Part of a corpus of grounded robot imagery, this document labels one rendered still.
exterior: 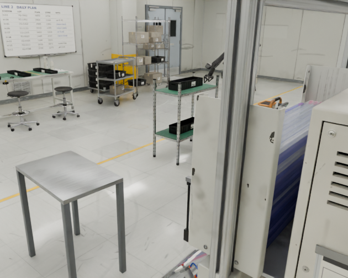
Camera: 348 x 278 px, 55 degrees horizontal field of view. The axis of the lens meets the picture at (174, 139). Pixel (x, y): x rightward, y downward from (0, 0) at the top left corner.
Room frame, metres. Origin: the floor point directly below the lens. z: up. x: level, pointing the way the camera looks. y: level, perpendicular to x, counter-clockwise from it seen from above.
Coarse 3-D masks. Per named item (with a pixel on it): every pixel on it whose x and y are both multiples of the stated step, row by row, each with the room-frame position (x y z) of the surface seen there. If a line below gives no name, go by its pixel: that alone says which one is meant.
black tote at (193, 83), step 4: (192, 76) 4.85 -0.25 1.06; (176, 80) 4.54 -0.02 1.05; (180, 80) 4.61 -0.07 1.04; (184, 80) 4.70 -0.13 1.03; (188, 80) 4.77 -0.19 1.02; (192, 80) 4.55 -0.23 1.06; (196, 80) 4.63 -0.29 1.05; (200, 80) 4.71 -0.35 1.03; (168, 84) 4.41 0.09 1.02; (172, 84) 4.37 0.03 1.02; (176, 84) 4.33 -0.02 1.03; (184, 84) 4.41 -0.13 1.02; (188, 84) 4.48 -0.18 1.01; (192, 84) 4.56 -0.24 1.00; (196, 84) 4.63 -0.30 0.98; (200, 84) 4.71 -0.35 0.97; (168, 88) 4.41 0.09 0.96; (172, 88) 4.37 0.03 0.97; (176, 88) 4.33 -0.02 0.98; (184, 88) 4.42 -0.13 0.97; (188, 88) 4.49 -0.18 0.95
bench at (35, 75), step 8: (32, 72) 6.52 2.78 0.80; (40, 72) 6.54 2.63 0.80; (64, 72) 6.60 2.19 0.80; (72, 72) 6.70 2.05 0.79; (0, 80) 5.62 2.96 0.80; (8, 80) 5.70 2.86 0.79; (16, 80) 5.80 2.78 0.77; (24, 80) 5.96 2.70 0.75; (32, 80) 6.07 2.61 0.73; (72, 96) 6.70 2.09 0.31
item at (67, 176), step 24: (24, 168) 2.18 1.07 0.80; (48, 168) 2.19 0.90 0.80; (72, 168) 2.20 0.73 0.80; (96, 168) 2.21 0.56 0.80; (24, 192) 2.21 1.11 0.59; (48, 192) 1.87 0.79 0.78; (72, 192) 1.85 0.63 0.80; (120, 192) 2.05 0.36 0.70; (24, 216) 2.20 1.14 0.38; (72, 216) 2.52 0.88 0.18; (120, 216) 2.04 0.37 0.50; (72, 240) 1.77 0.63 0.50; (120, 240) 2.04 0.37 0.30; (72, 264) 1.76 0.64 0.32; (120, 264) 2.05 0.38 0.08
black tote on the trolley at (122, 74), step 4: (108, 72) 7.40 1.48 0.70; (112, 72) 7.65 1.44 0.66; (116, 72) 7.77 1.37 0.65; (120, 72) 7.46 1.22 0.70; (124, 72) 7.60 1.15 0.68; (108, 76) 7.42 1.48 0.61; (112, 76) 7.38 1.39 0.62; (116, 76) 7.33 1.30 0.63; (120, 76) 7.48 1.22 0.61; (124, 76) 7.61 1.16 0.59
